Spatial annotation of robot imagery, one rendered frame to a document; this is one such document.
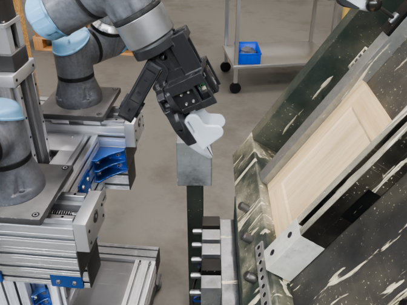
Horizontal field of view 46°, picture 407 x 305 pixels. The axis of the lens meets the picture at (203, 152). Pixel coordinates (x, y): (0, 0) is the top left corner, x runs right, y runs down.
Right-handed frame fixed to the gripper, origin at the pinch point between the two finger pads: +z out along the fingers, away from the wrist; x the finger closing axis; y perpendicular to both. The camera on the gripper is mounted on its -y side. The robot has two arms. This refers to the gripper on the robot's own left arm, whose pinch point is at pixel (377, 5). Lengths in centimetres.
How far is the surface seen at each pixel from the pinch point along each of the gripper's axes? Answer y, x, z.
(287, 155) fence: 15.7, 42.5, 8.8
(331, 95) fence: 11.1, 22.0, 8.0
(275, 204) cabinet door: 8, 55, 10
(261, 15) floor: 493, -68, 102
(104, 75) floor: 341, 81, -36
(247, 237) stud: 2, 66, 5
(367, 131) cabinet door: -10.8, 26.8, 9.9
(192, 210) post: 52, 80, 5
